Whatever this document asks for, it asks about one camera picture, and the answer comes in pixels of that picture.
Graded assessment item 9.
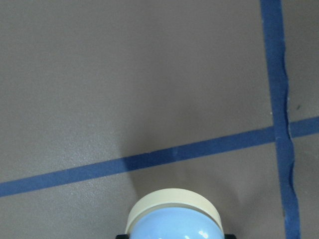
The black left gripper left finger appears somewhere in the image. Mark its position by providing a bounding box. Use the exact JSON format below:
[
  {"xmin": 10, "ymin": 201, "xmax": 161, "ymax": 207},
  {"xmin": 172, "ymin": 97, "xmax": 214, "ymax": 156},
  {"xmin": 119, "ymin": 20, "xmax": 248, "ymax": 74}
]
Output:
[{"xmin": 116, "ymin": 234, "xmax": 129, "ymax": 239}]

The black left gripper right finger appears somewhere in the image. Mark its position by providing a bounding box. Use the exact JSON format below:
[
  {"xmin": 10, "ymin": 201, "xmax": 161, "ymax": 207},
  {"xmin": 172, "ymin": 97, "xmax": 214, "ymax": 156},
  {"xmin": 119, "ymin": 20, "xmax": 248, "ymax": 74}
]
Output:
[{"xmin": 224, "ymin": 234, "xmax": 236, "ymax": 239}]

